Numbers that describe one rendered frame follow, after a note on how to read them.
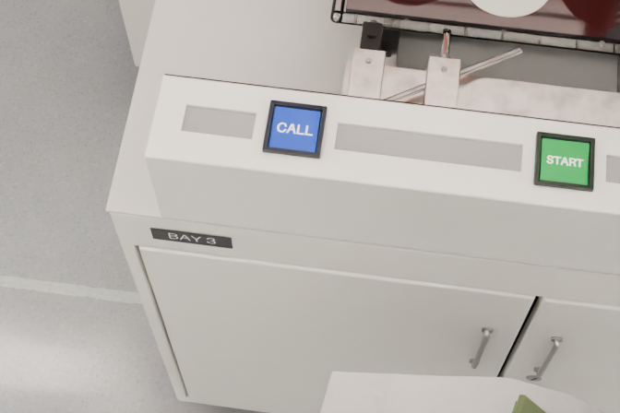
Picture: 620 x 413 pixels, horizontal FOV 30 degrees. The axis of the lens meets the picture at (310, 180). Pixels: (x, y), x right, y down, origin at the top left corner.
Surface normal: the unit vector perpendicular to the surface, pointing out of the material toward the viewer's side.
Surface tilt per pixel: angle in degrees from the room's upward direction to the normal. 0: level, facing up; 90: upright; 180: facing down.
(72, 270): 0
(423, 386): 0
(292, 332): 90
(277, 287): 90
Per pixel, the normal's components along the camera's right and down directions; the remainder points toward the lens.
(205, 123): 0.00, -0.45
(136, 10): -0.14, 0.89
